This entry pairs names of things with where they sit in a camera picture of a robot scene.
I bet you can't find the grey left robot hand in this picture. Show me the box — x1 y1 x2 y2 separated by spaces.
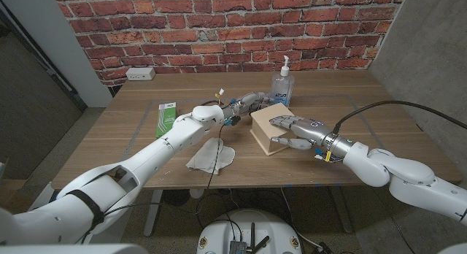
228 92 276 120

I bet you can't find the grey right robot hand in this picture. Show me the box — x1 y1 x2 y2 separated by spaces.
269 115 354 159

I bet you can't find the wooden box with slot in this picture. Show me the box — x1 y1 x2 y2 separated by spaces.
250 102 296 157

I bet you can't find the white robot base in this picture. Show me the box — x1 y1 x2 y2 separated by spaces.
196 209 303 254

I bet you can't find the clear hand sanitizer pump bottle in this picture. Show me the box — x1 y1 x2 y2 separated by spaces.
270 55 296 108

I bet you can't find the white crumpled cloth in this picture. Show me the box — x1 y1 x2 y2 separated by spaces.
185 137 236 175

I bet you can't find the grey table leg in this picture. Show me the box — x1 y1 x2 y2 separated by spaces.
328 186 354 234

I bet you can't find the green and white card packet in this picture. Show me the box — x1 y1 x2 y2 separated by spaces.
155 101 179 139

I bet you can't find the white power strip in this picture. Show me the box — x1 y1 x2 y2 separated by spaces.
125 66 156 82

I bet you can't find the grey radio module with antennas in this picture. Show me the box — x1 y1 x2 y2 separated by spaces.
228 222 271 254

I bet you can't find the white table leg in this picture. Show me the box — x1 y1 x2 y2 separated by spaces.
143 189 164 237

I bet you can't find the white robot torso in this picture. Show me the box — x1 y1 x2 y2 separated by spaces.
0 243 149 254

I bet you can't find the thin black left wrist cable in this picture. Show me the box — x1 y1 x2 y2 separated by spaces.
82 124 225 244

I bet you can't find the brick wall print backdrop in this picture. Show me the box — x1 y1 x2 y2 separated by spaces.
52 0 409 87

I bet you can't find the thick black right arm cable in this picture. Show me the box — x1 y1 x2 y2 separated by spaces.
331 100 467 136

